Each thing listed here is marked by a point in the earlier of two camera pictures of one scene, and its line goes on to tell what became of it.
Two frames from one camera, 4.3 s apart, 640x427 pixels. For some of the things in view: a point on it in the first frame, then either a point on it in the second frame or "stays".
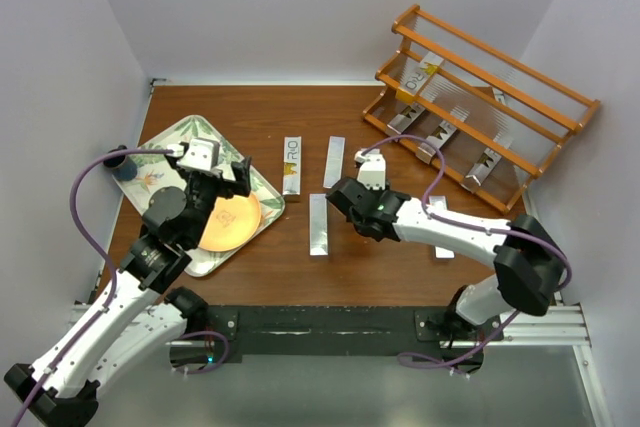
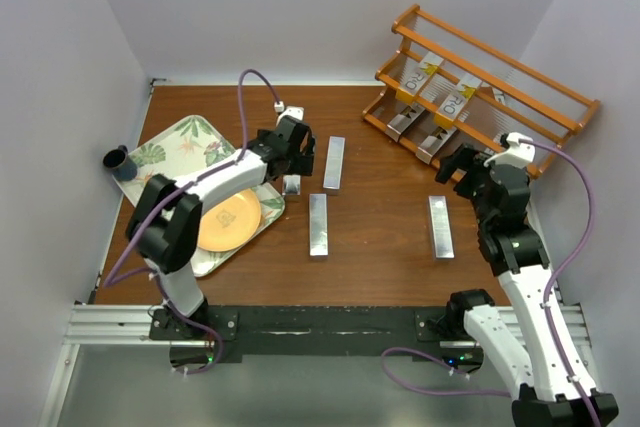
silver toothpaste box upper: x=334 y=160 stays
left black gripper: x=241 y=174 -> x=302 y=163
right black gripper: x=379 y=192 -> x=460 y=158
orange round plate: x=233 y=221 stays
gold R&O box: x=415 y=75 stays
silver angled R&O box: x=400 y=122 stays
